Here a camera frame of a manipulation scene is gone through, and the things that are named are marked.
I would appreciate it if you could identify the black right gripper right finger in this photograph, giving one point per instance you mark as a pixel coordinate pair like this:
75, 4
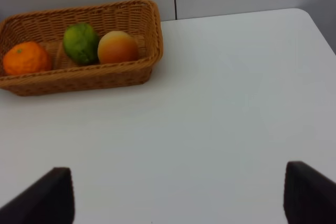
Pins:
309, 196

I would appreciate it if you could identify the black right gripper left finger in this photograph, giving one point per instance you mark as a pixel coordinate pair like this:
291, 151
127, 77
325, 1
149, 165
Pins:
49, 200

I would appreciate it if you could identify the orange mandarin fruit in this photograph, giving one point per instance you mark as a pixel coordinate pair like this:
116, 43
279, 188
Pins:
25, 58

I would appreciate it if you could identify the green lime fruit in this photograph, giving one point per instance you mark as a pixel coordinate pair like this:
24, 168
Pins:
80, 43

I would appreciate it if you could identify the red orange peach fruit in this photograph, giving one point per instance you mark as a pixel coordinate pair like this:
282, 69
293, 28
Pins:
117, 47

